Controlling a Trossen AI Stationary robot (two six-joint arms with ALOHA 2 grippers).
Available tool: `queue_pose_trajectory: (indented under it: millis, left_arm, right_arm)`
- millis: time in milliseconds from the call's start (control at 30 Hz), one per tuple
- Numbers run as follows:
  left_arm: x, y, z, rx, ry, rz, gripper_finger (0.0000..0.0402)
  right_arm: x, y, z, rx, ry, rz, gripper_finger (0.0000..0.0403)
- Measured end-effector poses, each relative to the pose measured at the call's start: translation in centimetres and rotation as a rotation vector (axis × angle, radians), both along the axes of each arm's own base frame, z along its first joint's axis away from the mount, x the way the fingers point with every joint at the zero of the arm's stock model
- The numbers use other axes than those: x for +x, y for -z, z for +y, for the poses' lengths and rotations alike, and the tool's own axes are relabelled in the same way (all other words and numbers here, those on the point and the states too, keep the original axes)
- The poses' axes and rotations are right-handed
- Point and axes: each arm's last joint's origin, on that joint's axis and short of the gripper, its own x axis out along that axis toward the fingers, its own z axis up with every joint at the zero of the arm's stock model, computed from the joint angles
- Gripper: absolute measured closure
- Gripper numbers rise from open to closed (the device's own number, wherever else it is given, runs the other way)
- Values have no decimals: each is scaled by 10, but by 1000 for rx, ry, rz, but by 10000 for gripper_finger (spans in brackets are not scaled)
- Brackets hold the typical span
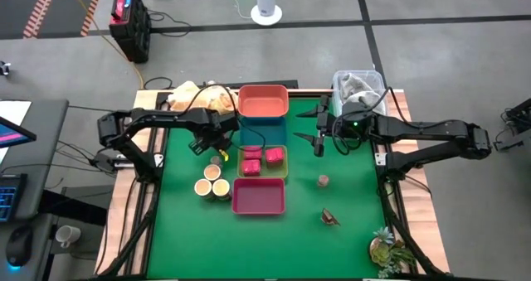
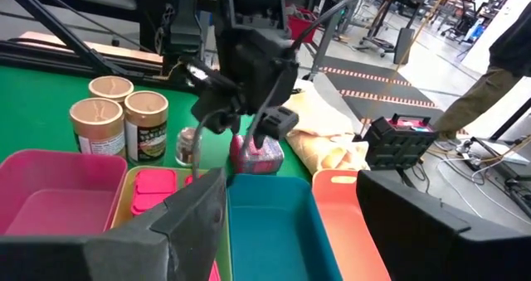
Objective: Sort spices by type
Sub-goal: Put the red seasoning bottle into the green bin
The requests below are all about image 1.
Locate pink plastic bin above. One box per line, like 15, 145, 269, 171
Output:
231, 177, 287, 216

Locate backlit keyboard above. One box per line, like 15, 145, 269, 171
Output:
0, 172, 28, 224

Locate black floor cable loop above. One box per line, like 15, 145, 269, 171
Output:
142, 75, 174, 91

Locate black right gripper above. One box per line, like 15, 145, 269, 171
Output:
293, 94, 377, 158

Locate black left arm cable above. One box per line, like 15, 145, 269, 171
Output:
181, 83, 267, 152

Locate brown spice pouch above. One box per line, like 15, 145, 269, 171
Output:
319, 207, 342, 227

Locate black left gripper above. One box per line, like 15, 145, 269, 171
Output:
188, 108, 241, 163

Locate orange plastic bin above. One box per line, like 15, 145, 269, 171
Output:
237, 84, 290, 119

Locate white tower fan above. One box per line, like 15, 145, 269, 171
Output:
250, 0, 284, 27

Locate green plastic bin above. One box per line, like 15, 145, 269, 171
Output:
236, 144, 290, 180

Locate black aluminium table frame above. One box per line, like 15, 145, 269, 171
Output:
94, 80, 450, 281

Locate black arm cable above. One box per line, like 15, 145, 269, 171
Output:
181, 83, 267, 152
330, 85, 462, 157

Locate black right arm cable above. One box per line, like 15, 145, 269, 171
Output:
330, 85, 462, 157

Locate black and red toolbox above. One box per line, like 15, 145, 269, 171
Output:
108, 0, 153, 65

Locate grey cloth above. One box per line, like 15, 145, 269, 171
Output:
339, 72, 383, 113

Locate gold-lid furikake seasoning jar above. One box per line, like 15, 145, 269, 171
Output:
212, 178, 232, 201

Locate potted succulent plant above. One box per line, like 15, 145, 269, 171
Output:
368, 225, 417, 279

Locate black floor device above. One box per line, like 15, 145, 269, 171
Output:
492, 97, 531, 153

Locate grey desk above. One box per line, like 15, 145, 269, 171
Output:
0, 98, 71, 281

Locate computer monitor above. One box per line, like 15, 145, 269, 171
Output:
0, 115, 38, 150

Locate red-lid smoked paprika tin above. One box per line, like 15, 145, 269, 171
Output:
243, 146, 264, 162
241, 159, 263, 177

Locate pink blocks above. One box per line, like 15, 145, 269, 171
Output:
265, 147, 285, 168

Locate white mug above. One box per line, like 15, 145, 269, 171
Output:
54, 224, 82, 250

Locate yellow checked cloth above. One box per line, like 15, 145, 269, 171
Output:
166, 80, 240, 114

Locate black computer mouse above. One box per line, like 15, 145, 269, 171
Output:
5, 225, 35, 269

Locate yellow floor cable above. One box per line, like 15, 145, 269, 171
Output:
65, 0, 145, 90

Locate clear plastic storage container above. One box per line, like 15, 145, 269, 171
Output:
331, 69, 389, 119

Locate white paper sheet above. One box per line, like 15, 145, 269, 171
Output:
0, 99, 33, 127

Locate blue plastic bin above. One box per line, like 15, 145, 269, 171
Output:
239, 115, 289, 148

